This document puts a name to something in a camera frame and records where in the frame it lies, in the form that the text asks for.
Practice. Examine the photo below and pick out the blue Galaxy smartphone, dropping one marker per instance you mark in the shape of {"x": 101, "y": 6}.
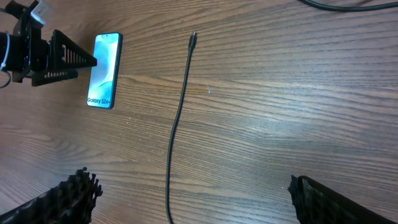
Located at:
{"x": 104, "y": 76}

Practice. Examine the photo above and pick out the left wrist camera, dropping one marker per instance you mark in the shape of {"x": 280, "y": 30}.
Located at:
{"x": 42, "y": 12}

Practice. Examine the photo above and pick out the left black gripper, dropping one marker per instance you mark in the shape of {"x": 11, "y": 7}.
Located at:
{"x": 24, "y": 54}

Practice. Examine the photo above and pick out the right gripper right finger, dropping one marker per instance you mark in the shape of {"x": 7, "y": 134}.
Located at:
{"x": 317, "y": 204}

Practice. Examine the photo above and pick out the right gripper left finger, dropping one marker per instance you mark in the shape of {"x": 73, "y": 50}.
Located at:
{"x": 71, "y": 201}

